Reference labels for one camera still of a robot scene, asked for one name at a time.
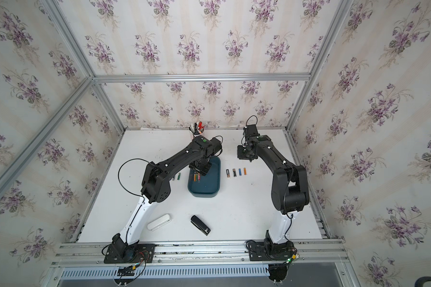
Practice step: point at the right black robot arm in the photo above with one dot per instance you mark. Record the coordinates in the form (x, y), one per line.
(289, 188)

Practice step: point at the aluminium front rail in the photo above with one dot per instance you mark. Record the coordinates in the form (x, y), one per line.
(200, 253)

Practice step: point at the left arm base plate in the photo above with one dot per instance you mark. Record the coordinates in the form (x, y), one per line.
(132, 254)

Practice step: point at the pink pen holder cup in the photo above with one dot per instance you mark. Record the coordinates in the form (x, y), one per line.
(196, 134)

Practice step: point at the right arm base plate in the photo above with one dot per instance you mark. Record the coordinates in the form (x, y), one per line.
(268, 251)

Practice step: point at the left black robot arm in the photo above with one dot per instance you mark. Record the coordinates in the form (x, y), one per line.
(156, 188)

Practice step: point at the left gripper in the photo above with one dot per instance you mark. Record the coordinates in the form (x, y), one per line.
(203, 172)

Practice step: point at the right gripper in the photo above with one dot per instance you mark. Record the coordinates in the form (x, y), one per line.
(239, 154)

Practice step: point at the white oblong case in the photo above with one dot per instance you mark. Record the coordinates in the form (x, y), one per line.
(159, 223)

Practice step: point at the teal plastic storage box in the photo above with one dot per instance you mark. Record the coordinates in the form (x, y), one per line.
(205, 186)

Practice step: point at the black stapler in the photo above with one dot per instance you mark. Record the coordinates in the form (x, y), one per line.
(200, 225)

